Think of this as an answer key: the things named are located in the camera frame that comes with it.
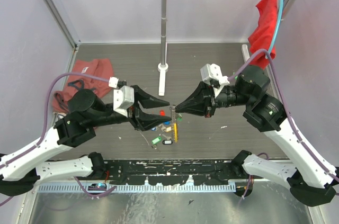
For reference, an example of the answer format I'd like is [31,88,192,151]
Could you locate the dusty pink folded shirt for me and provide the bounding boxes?
[51,58,114,114]

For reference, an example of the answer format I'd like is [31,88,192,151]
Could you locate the small green-lit circuit board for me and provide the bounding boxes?
[88,183,107,191]

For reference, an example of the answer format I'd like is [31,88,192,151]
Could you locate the white slotted cable duct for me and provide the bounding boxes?
[37,182,236,193]

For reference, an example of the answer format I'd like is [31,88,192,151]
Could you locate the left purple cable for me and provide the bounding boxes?
[0,72,112,208]

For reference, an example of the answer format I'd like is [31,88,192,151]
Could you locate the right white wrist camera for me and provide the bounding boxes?
[200,64,230,88]

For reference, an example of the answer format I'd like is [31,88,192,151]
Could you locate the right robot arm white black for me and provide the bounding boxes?
[175,64,338,207]

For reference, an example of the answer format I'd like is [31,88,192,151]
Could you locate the light blue hanger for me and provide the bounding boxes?
[268,0,284,59]

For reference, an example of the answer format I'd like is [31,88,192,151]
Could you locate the metal keyring with yellow grip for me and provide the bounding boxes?
[170,105,179,143]

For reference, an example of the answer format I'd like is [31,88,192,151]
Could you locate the aluminium frame post left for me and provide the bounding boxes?
[43,0,81,49]

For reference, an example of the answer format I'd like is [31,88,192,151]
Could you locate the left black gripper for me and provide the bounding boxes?
[91,85,173,132]

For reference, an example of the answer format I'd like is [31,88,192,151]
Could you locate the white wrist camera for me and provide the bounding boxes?
[108,77,135,117]
[200,64,230,88]

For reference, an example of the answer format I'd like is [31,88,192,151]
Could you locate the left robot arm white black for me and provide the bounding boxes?
[1,85,171,197]

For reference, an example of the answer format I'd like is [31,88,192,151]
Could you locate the black key tag centre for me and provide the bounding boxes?
[162,139,173,145]

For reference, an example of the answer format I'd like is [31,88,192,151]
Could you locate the red hanging cloth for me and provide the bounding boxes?
[248,0,278,54]

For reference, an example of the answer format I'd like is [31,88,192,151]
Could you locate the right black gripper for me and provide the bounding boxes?
[175,79,253,118]

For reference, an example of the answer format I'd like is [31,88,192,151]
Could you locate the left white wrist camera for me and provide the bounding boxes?
[108,77,135,117]

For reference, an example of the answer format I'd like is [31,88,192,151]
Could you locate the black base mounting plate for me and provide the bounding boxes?
[105,159,249,186]

